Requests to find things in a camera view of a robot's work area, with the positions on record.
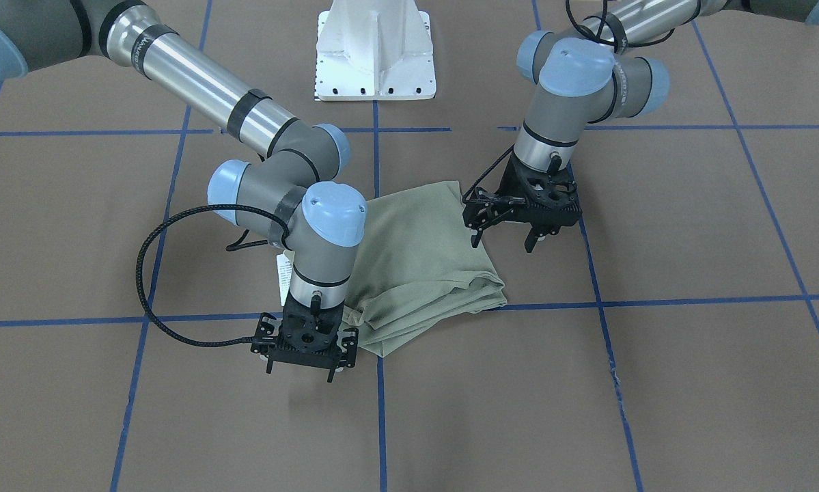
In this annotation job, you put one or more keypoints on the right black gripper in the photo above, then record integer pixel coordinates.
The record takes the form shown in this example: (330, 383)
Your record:
(266, 331)

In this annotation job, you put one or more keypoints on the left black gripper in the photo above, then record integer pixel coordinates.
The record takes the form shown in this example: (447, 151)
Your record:
(511, 193)

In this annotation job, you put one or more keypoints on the olive green long-sleeve shirt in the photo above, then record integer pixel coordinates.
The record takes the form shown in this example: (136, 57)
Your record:
(415, 267)

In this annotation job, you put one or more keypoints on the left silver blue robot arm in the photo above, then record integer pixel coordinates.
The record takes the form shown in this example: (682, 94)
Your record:
(583, 76)

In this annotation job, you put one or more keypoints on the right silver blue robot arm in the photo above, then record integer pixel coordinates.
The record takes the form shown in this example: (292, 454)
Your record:
(289, 196)

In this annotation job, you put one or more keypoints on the white paper price tag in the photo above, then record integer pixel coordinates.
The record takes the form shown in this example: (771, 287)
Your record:
(284, 270)

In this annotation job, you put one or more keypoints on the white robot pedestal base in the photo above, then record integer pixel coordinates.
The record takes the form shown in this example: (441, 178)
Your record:
(374, 50)

